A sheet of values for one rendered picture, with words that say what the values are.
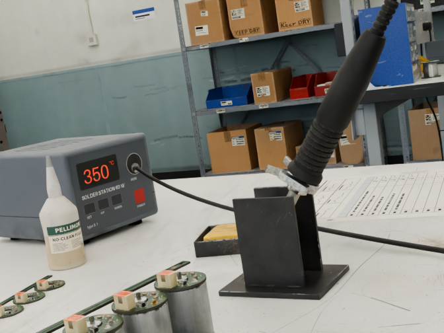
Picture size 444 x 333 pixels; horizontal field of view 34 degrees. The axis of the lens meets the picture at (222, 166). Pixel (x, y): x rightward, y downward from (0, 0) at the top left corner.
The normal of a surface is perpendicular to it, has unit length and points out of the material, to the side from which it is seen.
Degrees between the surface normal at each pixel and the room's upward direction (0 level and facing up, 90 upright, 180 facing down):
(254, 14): 90
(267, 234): 90
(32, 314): 0
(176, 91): 90
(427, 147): 88
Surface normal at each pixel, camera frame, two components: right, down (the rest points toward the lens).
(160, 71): -0.44, 0.20
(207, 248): -0.21, 0.18
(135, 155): 0.77, -0.02
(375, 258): -0.15, -0.98
